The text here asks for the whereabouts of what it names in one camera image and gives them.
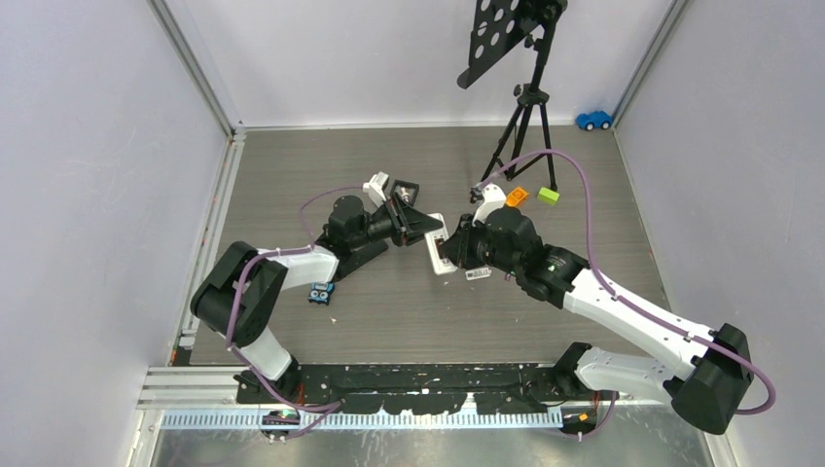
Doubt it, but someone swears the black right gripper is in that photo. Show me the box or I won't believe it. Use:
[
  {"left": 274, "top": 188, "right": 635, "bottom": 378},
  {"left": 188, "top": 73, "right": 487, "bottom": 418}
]
[{"left": 440, "top": 212, "right": 521, "bottom": 277}]

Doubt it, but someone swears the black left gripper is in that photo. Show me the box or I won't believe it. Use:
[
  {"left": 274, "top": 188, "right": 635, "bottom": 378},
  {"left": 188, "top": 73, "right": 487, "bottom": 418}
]
[{"left": 350, "top": 194, "right": 443, "bottom": 250}]

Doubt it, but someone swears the white remote control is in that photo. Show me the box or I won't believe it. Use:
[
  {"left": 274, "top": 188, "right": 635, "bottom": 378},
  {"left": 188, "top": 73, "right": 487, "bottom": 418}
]
[{"left": 425, "top": 213, "right": 458, "bottom": 275}]

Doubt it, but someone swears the white battery cover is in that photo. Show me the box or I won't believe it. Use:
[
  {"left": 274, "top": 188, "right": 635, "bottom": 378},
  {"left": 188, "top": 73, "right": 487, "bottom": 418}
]
[{"left": 465, "top": 267, "right": 492, "bottom": 281}]

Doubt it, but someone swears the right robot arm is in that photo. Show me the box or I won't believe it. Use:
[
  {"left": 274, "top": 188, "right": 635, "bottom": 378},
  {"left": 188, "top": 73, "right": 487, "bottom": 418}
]
[{"left": 426, "top": 206, "right": 754, "bottom": 435}]

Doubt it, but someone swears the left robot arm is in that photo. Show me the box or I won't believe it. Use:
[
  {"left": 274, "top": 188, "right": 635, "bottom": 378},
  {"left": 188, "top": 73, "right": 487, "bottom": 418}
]
[{"left": 190, "top": 195, "right": 444, "bottom": 403}]

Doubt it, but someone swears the orange toy brick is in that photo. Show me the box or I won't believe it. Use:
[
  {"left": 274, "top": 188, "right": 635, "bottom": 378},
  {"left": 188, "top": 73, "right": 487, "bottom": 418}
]
[{"left": 505, "top": 187, "right": 529, "bottom": 208}]

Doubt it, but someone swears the green toy brick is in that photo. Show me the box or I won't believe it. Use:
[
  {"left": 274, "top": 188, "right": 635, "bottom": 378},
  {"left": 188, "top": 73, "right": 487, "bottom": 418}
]
[{"left": 536, "top": 187, "right": 560, "bottom": 205}]

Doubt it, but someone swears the blue robot face toy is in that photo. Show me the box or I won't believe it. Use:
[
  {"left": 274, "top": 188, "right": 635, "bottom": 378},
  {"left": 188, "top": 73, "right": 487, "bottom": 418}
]
[{"left": 307, "top": 282, "right": 336, "bottom": 305}]

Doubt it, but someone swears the blue toy car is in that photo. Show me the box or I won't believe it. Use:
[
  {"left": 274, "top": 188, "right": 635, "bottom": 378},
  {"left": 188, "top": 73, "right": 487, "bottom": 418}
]
[{"left": 575, "top": 110, "right": 613, "bottom": 131}]

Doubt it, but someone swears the black tripod stand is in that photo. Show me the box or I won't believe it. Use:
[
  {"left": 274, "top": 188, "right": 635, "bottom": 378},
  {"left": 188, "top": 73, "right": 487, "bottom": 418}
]
[{"left": 456, "top": 0, "right": 569, "bottom": 180}]

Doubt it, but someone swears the black square frame box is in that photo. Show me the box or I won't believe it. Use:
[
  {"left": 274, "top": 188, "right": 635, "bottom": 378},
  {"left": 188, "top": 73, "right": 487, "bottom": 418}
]
[{"left": 391, "top": 179, "right": 420, "bottom": 206}]

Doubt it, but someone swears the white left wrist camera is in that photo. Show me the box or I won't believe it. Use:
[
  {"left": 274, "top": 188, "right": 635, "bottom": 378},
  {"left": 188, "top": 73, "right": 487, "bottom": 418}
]
[{"left": 362, "top": 171, "right": 389, "bottom": 207}]

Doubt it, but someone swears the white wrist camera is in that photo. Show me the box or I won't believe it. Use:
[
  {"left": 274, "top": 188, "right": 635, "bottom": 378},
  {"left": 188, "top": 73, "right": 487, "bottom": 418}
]
[
  {"left": 362, "top": 171, "right": 389, "bottom": 207},
  {"left": 470, "top": 183, "right": 507, "bottom": 223}
]

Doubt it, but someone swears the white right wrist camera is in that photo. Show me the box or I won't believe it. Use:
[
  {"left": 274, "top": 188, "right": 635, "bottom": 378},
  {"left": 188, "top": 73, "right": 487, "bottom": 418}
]
[{"left": 470, "top": 183, "right": 507, "bottom": 223}]

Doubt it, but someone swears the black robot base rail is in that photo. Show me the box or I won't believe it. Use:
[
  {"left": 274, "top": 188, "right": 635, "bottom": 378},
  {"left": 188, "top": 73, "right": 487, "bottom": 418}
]
[{"left": 234, "top": 361, "right": 615, "bottom": 415}]

